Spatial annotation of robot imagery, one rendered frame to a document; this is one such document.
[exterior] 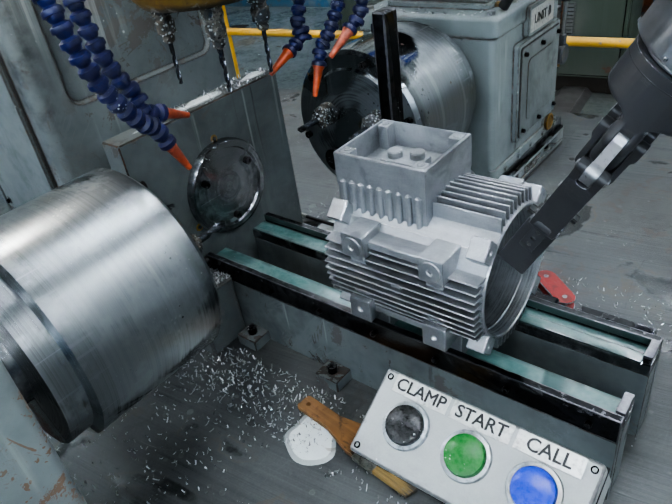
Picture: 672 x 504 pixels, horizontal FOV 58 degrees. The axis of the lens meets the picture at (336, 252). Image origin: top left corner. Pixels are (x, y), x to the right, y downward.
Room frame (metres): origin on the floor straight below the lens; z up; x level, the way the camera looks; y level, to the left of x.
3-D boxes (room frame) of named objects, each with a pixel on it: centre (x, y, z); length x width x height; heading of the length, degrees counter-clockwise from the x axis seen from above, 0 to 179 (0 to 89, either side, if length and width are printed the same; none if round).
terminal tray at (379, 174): (0.63, -0.09, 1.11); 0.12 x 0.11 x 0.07; 47
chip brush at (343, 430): (0.51, 0.01, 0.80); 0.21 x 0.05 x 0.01; 41
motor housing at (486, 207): (0.60, -0.12, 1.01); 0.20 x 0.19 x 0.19; 47
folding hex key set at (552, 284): (0.73, -0.33, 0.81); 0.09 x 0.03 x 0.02; 8
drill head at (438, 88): (1.03, -0.15, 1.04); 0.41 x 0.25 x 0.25; 137
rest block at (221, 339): (0.76, 0.21, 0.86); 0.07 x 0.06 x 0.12; 137
